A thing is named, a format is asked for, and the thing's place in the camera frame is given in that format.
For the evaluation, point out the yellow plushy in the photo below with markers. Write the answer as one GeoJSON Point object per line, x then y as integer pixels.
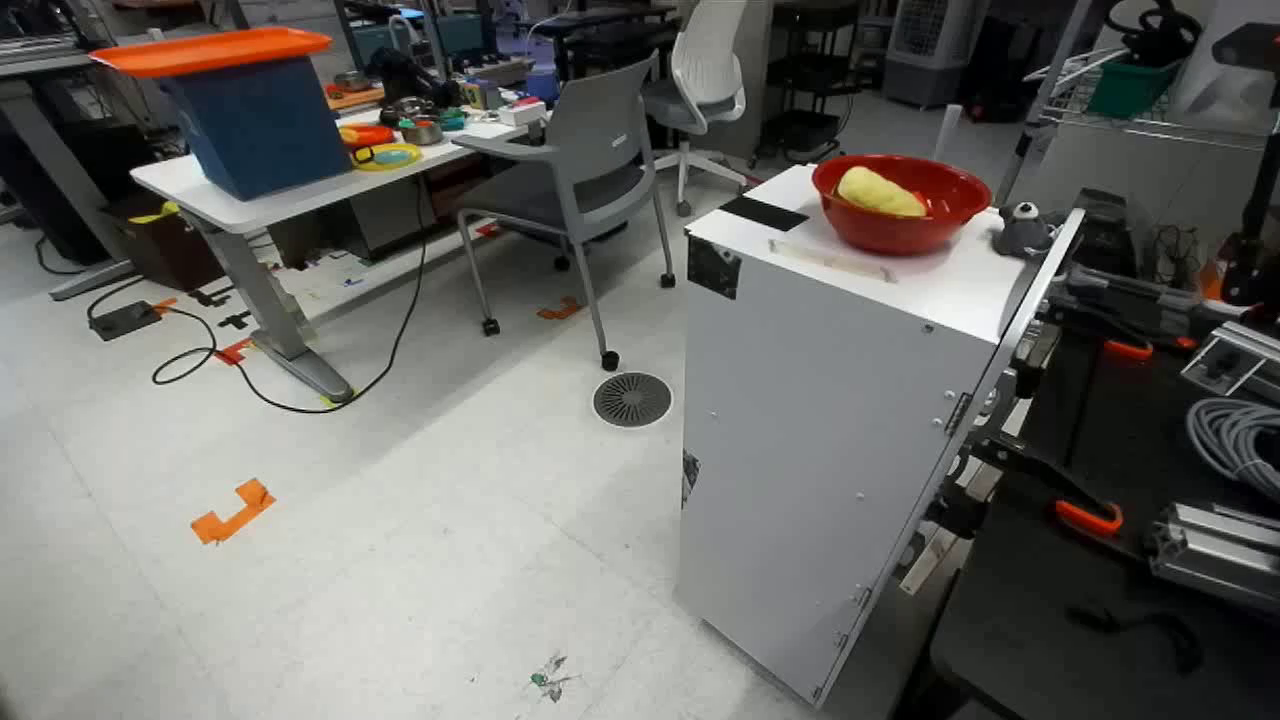
{"type": "Point", "coordinates": [878, 194]}

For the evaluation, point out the red bowl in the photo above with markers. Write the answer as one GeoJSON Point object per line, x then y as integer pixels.
{"type": "Point", "coordinates": [906, 228]}

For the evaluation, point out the round floor drain cover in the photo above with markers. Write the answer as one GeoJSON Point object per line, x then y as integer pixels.
{"type": "Point", "coordinates": [632, 398]}

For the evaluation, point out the small orange floor tape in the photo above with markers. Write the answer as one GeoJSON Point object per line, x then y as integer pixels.
{"type": "Point", "coordinates": [560, 311]}

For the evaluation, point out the white toy kitchen cabinet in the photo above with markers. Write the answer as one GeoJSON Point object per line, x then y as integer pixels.
{"type": "Point", "coordinates": [815, 441]}

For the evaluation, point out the grey chair with casters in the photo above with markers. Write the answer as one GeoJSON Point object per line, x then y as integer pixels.
{"type": "Point", "coordinates": [603, 134]}

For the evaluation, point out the white office chair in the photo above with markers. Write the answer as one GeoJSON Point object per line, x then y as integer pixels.
{"type": "Point", "coordinates": [704, 67]}

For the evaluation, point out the yellow desk item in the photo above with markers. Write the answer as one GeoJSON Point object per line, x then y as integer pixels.
{"type": "Point", "coordinates": [386, 159]}

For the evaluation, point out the black office chair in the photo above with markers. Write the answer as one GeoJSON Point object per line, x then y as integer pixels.
{"type": "Point", "coordinates": [604, 34]}

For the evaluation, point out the orange desk item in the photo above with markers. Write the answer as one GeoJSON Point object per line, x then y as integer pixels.
{"type": "Point", "coordinates": [365, 134]}

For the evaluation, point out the grey plush toy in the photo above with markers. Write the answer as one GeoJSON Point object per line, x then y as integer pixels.
{"type": "Point", "coordinates": [1024, 239]}

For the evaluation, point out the white desk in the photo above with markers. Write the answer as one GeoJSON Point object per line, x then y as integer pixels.
{"type": "Point", "coordinates": [241, 203]}

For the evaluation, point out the blue storage bin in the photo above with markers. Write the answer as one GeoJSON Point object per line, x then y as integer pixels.
{"type": "Point", "coordinates": [261, 134]}

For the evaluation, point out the black pegboard table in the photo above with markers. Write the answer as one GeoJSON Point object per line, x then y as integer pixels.
{"type": "Point", "coordinates": [1024, 664]}

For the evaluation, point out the black power brick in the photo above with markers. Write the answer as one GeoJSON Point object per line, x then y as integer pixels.
{"type": "Point", "coordinates": [121, 320]}

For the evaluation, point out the orange bin lid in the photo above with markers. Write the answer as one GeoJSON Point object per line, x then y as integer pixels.
{"type": "Point", "coordinates": [213, 50]}

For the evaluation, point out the green bin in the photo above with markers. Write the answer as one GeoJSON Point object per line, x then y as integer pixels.
{"type": "Point", "coordinates": [1128, 91]}

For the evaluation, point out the silver aluminium extrusion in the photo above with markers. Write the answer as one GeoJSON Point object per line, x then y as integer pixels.
{"type": "Point", "coordinates": [1225, 360]}

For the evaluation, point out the orange floor tape bracket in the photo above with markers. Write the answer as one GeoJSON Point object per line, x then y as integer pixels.
{"type": "Point", "coordinates": [231, 512]}

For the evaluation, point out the silver aluminium frame piece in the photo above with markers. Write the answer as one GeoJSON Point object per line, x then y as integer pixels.
{"type": "Point", "coordinates": [1222, 546]}

